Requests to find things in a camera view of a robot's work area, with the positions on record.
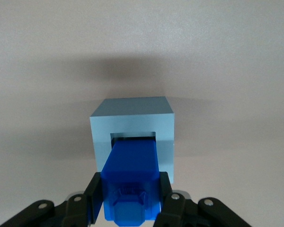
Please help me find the blue plastic insert part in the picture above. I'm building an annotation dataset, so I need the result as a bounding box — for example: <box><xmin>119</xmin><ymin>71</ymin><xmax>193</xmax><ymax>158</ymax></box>
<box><xmin>101</xmin><ymin>139</ymin><xmax>163</xmax><ymax>227</ymax></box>

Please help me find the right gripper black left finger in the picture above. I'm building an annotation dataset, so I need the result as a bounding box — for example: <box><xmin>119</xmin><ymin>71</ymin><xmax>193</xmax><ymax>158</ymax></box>
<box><xmin>0</xmin><ymin>172</ymin><xmax>105</xmax><ymax>227</ymax></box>

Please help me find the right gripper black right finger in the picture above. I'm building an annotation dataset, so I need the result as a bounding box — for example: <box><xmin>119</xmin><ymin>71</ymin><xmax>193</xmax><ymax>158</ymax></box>
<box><xmin>153</xmin><ymin>171</ymin><xmax>252</xmax><ymax>227</ymax></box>

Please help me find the gray cube base with socket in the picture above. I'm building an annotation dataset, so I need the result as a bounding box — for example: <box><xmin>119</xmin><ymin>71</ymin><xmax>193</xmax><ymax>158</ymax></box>
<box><xmin>88</xmin><ymin>95</ymin><xmax>176</xmax><ymax>185</ymax></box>

